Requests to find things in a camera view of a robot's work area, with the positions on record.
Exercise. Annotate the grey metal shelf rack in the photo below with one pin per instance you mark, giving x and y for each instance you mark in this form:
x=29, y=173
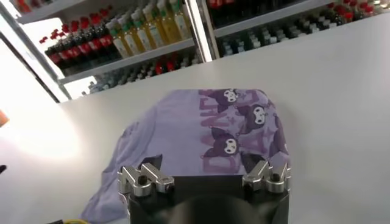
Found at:
x=259, y=21
x=128, y=61

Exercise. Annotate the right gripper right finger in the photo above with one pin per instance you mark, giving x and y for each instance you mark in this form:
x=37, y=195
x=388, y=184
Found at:
x=257, y=176

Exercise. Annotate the purple printed t-shirt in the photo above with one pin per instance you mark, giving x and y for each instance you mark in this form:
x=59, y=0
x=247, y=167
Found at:
x=182, y=128

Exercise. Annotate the cola bottle red cap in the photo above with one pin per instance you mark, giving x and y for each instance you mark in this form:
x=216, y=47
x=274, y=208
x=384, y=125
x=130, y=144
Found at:
x=56, y=58
x=66, y=55
x=76, y=51
x=107, y=40
x=96, y=45
x=86, y=48

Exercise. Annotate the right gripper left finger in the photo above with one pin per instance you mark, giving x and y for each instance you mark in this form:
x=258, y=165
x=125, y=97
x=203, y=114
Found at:
x=158, y=179

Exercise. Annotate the black slanted pole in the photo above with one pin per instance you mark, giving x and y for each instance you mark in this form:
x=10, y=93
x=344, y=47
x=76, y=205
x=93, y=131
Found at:
x=30, y=68

